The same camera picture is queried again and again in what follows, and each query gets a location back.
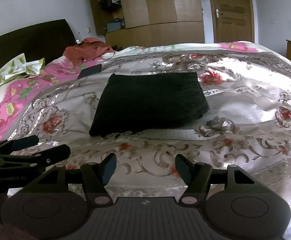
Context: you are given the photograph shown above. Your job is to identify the brown wooden wardrobe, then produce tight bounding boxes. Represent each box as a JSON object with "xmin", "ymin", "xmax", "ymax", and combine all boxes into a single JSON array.
[{"xmin": 90, "ymin": 0, "xmax": 205, "ymax": 48}]

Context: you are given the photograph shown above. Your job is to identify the dark wooden headboard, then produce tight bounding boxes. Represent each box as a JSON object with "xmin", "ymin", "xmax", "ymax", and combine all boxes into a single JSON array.
[{"xmin": 0, "ymin": 19, "xmax": 77, "ymax": 68}]

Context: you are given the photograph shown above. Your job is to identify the brown wooden door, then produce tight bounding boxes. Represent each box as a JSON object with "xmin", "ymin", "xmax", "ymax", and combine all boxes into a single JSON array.
[{"xmin": 210, "ymin": 0, "xmax": 255, "ymax": 43}]

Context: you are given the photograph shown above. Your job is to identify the black phone on bed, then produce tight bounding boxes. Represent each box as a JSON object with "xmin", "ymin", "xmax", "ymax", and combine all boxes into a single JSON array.
[{"xmin": 78, "ymin": 64, "xmax": 102, "ymax": 79}]

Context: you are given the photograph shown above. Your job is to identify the orange red cloth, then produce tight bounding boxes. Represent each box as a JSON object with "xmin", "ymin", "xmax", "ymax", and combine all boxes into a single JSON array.
[{"xmin": 63, "ymin": 37, "xmax": 114, "ymax": 66}]

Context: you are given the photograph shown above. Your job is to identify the grey box in wardrobe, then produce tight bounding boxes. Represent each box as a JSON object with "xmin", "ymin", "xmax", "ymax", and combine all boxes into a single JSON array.
[{"xmin": 106, "ymin": 18, "xmax": 125, "ymax": 32}]

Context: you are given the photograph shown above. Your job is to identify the pink floral bed sheet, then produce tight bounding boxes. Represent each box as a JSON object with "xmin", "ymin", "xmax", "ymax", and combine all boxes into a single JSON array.
[{"xmin": 0, "ymin": 41, "xmax": 258, "ymax": 141}]

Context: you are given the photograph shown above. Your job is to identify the black pants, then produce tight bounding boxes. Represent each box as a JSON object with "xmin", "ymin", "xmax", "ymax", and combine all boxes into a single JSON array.
[{"xmin": 89, "ymin": 72, "xmax": 209, "ymax": 137}]

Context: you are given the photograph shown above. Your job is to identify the green patterned pillow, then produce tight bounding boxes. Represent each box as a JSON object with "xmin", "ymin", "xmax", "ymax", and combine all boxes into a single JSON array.
[{"xmin": 0, "ymin": 53, "xmax": 45, "ymax": 86}]

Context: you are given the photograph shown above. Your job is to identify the floral satin bedspread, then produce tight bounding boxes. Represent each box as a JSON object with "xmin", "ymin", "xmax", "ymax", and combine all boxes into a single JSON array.
[{"xmin": 6, "ymin": 44, "xmax": 291, "ymax": 239}]

